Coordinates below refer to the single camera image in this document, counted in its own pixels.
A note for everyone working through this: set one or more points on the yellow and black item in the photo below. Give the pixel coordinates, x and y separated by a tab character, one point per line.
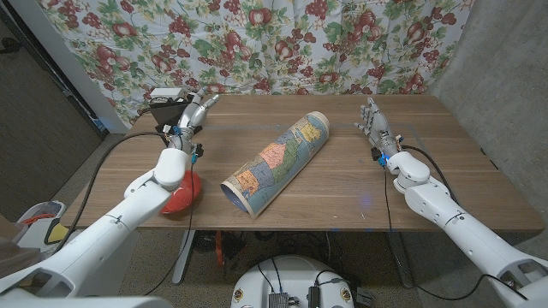
57	233

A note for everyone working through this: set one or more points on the black fan under table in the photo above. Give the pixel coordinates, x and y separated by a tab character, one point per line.
203	241

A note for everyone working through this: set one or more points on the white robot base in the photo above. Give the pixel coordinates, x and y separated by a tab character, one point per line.
295	274

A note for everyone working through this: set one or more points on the rolled colourful map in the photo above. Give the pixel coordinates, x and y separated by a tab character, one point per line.
278	162

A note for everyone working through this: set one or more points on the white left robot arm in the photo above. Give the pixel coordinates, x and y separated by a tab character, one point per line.
85	248

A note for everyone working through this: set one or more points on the floral fruit print backdrop cloth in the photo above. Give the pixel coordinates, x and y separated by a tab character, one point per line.
265	64

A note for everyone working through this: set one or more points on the grey tape strip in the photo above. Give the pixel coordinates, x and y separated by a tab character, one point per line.
240	127

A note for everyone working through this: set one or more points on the dark table leg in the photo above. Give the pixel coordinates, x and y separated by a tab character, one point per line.
402	265

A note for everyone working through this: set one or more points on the white adapter box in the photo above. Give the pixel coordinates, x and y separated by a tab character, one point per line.
164	92

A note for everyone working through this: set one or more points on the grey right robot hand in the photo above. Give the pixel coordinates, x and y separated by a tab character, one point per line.
377	128

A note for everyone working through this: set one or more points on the red bowl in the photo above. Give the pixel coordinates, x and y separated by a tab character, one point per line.
184	197

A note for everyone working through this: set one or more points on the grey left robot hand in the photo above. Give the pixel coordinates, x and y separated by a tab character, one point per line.
190	115

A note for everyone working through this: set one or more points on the grey electronics box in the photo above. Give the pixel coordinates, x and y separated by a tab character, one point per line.
278	300

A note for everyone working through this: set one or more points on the white table leg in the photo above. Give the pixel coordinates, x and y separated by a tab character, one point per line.
184	256

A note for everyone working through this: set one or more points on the black electronics box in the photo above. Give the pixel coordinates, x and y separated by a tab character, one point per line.
313	297

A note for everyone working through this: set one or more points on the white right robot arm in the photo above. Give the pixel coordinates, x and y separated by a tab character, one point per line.
471	239

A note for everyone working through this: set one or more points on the dark brown door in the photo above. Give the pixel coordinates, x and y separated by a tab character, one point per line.
34	128

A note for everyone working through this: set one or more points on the white robot torso edge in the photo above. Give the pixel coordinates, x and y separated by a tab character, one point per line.
85	303

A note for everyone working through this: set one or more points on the white bin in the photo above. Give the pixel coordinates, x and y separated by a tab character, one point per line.
36	233

